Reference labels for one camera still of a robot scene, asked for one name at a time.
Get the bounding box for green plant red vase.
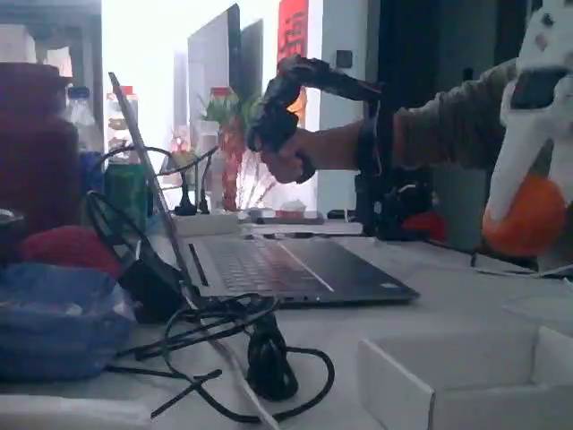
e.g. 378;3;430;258
196;87;269;214

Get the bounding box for person's right hand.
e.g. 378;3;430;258
258;127;326;185

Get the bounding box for jar with red lid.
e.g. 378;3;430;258
106;86;140;156

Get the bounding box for orange fruit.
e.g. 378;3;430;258
482;172;568;259

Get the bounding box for white cardboard box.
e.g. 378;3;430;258
356;325;573;430

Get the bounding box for thick white cable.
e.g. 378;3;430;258
210;338;281;430

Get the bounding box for dark red container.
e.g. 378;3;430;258
0;62;82;229

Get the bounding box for red blossom twigs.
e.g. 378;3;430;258
241;154;281;211

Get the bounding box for person's right forearm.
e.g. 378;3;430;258
320;60;520;174

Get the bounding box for small black power adapter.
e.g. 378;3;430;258
118;239;192;326

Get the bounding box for black plug cables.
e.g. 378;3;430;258
101;146;221;218

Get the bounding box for red mesh bag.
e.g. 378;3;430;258
17;226;124;280

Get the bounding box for wet wipes plastic pack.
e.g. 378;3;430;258
0;262;138;384

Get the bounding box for clear bottle blue cap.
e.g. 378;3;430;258
65;86;103;156

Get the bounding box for grey open laptop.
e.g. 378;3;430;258
108;73;422;310

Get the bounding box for black leader arm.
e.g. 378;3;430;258
245;54;435;241

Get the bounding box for black cable bundle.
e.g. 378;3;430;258
107;293;337;426

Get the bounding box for green can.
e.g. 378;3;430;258
105;161;150;234

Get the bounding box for white power strip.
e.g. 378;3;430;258
171;213;243;238

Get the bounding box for red orange wall poster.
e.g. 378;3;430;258
275;0;311;129

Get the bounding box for thin white cable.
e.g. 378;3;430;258
476;266;573;314

